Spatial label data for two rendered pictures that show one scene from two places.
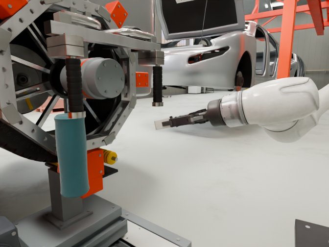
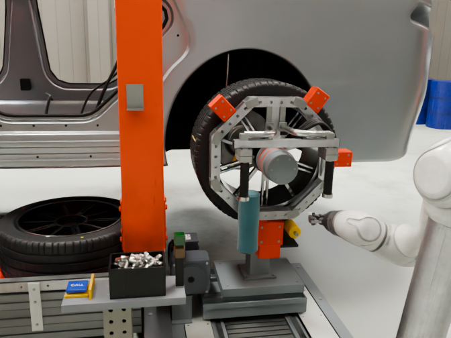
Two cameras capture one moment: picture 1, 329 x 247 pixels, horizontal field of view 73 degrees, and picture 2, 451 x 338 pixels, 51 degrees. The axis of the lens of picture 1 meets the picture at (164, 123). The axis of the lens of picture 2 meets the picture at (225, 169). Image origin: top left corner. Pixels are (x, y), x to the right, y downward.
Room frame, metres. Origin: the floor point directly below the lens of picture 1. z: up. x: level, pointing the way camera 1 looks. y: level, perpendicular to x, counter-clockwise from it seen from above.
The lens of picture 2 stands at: (-0.74, -0.92, 1.33)
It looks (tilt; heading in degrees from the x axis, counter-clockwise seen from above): 15 degrees down; 44
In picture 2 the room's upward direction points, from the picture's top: 1 degrees clockwise
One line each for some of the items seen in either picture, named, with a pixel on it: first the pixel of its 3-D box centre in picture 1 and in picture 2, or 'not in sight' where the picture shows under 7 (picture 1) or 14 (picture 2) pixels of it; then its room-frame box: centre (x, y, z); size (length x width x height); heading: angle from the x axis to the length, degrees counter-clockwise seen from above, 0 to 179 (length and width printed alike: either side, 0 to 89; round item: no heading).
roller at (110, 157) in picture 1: (95, 153); (286, 222); (1.00, 0.33, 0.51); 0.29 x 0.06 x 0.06; 54
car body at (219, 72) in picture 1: (227, 53); not in sight; (5.40, -1.48, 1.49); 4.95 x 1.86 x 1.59; 144
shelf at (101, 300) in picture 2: not in sight; (125, 292); (0.15, 0.42, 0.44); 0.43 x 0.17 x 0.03; 144
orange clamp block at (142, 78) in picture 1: (136, 79); (339, 157); (1.11, 0.13, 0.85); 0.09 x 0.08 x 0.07; 144
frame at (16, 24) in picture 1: (80, 79); (271, 159); (0.85, 0.32, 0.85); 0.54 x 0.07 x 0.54; 144
